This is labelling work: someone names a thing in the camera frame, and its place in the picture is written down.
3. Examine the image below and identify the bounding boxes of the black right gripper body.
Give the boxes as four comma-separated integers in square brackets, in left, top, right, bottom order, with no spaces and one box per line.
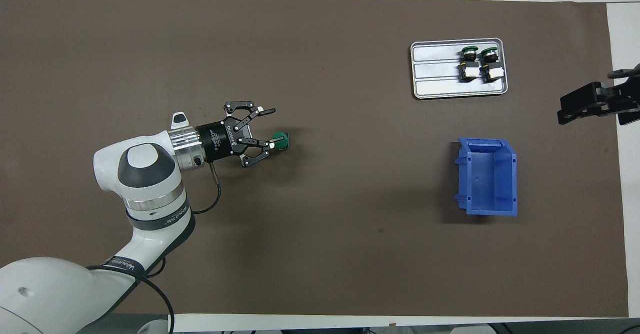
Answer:
[617,75,640,126]

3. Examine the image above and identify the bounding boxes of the brown table mat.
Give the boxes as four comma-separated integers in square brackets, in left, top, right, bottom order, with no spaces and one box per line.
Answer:
[0,0,629,318]

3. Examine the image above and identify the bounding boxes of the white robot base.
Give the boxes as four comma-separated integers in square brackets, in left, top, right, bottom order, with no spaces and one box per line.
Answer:
[452,325,501,334]
[137,318,169,334]

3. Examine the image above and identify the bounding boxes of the silver metal tray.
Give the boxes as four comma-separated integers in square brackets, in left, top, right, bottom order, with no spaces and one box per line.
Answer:
[410,38,509,100]

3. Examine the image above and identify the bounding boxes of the black left arm wrist strap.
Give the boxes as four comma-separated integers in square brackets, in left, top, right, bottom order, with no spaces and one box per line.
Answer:
[125,206,194,232]

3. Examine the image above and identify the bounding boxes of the blue plastic storage bin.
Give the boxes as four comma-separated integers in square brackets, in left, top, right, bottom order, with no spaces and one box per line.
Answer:
[454,137,519,217]

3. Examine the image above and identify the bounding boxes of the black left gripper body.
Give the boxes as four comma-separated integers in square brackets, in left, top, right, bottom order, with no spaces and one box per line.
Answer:
[195,116,241,164]

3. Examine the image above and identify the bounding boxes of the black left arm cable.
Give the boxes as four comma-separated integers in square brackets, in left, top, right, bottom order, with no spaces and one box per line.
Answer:
[86,165,223,334]

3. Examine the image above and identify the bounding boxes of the black left arm forearm strap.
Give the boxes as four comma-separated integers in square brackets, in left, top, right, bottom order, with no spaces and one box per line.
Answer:
[102,255,146,277]

